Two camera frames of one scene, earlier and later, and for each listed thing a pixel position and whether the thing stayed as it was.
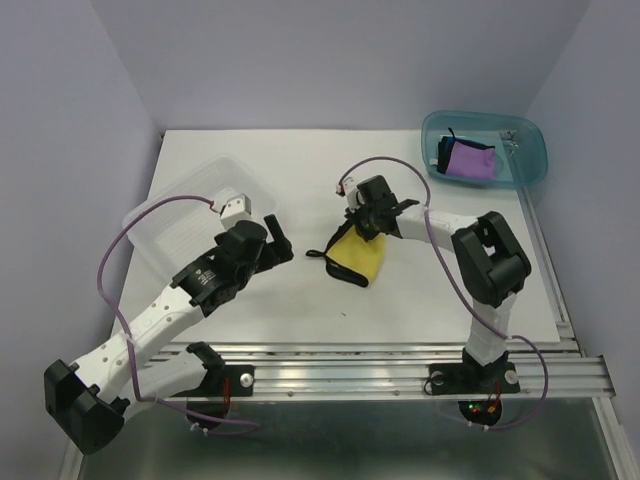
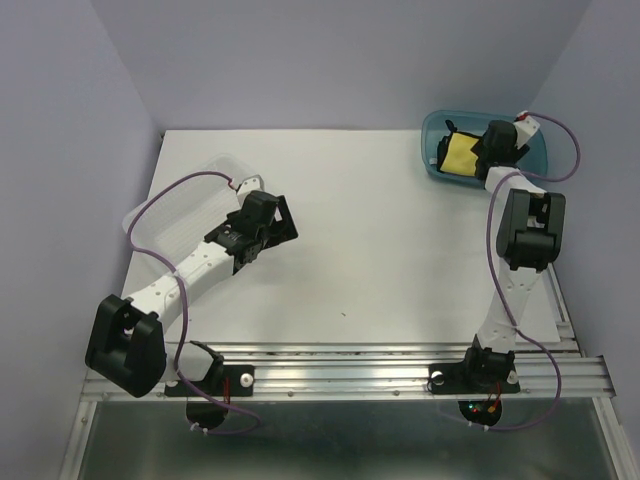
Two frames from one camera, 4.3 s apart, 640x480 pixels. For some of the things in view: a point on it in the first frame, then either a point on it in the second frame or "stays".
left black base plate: x=225 y=381 stays
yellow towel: x=351 y=257 → x=460 y=159
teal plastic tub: x=490 y=149 stays
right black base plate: x=464 y=378 stays
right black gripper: x=365 y=233 → x=515 y=153
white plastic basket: x=171 y=223 stays
